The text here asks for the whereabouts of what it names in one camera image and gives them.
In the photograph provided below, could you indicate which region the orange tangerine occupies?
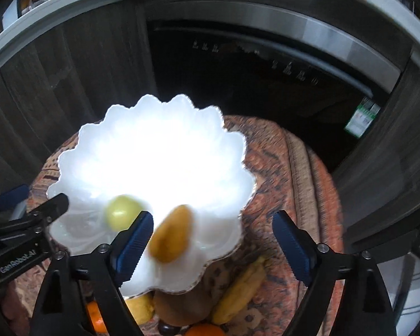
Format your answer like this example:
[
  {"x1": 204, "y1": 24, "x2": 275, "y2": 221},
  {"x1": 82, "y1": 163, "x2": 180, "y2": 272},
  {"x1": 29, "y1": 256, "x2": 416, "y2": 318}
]
[
  {"x1": 184, "y1": 323, "x2": 226, "y2": 336},
  {"x1": 87, "y1": 301, "x2": 108, "y2": 334}
]

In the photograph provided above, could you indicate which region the large yellow lemon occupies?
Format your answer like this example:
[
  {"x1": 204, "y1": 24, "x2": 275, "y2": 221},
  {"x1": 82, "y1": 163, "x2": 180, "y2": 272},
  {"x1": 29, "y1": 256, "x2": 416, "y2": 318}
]
[{"x1": 125, "y1": 293, "x2": 155, "y2": 325}]

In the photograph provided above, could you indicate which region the green apple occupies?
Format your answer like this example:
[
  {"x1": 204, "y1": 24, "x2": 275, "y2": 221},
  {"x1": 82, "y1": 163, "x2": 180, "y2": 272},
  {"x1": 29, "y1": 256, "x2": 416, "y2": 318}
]
[{"x1": 104, "y1": 195, "x2": 143, "y2": 232}]

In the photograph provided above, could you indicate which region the yellow mango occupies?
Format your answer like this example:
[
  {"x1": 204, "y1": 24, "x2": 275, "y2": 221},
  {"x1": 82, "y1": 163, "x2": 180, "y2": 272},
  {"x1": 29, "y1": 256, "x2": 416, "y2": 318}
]
[{"x1": 148, "y1": 205, "x2": 194, "y2": 264}]

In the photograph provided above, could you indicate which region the brown round kiwi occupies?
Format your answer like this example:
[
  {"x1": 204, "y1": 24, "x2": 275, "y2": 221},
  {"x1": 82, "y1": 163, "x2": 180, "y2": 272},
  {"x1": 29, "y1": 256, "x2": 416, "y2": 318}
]
[{"x1": 153, "y1": 287, "x2": 213, "y2": 327}]

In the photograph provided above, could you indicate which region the dark plum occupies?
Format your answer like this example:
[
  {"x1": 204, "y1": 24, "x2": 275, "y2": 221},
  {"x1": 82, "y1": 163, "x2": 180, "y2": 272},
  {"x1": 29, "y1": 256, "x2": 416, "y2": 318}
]
[{"x1": 158, "y1": 320, "x2": 181, "y2": 336}]

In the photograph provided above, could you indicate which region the small yellow banana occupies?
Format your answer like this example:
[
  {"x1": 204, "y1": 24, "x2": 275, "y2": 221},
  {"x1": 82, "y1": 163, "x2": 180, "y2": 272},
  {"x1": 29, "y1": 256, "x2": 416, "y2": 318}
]
[{"x1": 211, "y1": 256, "x2": 266, "y2": 325}]

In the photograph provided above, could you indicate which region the white scalloped fruit bowl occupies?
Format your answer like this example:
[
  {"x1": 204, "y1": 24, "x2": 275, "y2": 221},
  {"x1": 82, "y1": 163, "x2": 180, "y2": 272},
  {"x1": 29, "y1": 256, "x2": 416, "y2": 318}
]
[{"x1": 46, "y1": 95, "x2": 256, "y2": 298}]

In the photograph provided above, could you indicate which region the patterned paisley tablecloth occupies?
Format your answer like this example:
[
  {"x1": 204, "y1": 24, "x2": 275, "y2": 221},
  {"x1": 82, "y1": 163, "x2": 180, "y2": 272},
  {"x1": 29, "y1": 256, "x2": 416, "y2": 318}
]
[{"x1": 1, "y1": 115, "x2": 346, "y2": 336}]

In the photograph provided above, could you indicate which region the green energy label sticker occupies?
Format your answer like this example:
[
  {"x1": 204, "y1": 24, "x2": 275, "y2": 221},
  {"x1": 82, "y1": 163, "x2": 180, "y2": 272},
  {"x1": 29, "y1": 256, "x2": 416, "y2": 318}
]
[{"x1": 344, "y1": 97, "x2": 381, "y2": 138}]

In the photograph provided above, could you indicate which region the black built-in dishwasher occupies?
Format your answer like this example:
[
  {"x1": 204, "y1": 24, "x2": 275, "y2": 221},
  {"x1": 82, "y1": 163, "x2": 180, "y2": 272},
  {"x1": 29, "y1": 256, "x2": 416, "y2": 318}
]
[{"x1": 146, "y1": 1, "x2": 401, "y2": 171}]

